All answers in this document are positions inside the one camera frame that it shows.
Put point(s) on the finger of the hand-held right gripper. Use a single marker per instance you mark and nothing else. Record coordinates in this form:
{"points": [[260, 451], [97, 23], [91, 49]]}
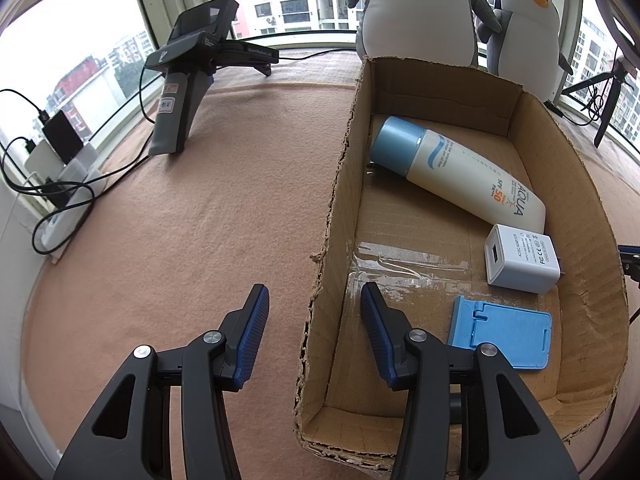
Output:
{"points": [[631, 262]]}

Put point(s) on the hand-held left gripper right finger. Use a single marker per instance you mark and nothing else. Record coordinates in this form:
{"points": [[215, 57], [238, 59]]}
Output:
{"points": [[377, 340]]}

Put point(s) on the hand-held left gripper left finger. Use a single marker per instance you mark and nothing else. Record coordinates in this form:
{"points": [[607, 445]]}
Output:
{"points": [[252, 340]]}

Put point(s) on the white charger plug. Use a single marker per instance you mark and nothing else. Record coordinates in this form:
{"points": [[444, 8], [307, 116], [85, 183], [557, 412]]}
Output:
{"points": [[525, 260]]}

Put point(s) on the cardboard box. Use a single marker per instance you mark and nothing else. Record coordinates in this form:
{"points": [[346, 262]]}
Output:
{"points": [[415, 230]]}

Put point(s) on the blue folding phone stand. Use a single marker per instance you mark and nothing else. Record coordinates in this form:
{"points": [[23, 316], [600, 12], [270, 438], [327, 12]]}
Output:
{"points": [[515, 335]]}

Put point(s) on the white sunscreen bottle blue cap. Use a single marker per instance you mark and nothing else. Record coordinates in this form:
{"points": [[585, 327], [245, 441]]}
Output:
{"points": [[465, 175]]}

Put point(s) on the black tripod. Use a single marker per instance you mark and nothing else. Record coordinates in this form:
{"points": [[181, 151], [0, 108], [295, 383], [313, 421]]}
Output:
{"points": [[607, 110]]}

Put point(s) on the black inline remote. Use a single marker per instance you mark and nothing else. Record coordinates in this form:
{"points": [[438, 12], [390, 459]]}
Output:
{"points": [[554, 108]]}

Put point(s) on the small penguin plush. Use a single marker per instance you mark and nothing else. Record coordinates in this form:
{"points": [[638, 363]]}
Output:
{"points": [[525, 45]]}

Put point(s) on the grey handheld device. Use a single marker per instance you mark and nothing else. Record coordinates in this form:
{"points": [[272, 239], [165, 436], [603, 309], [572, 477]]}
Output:
{"points": [[172, 110]]}

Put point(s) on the black plug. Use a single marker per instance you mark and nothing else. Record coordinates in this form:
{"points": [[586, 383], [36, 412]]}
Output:
{"points": [[56, 192]]}

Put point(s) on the checkered cloth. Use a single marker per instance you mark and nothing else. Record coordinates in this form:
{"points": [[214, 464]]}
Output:
{"points": [[310, 72]]}

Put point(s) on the white power adapter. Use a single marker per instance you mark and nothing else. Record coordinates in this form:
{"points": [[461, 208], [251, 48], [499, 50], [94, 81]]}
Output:
{"points": [[42, 157]]}

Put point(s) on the black power adapter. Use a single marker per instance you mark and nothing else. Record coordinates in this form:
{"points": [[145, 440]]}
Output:
{"points": [[62, 135]]}

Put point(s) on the large penguin plush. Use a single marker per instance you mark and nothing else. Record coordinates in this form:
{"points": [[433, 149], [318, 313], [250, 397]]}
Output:
{"points": [[415, 15]]}

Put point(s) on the white power strip with chargers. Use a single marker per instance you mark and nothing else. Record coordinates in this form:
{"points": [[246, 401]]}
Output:
{"points": [[20, 95]]}

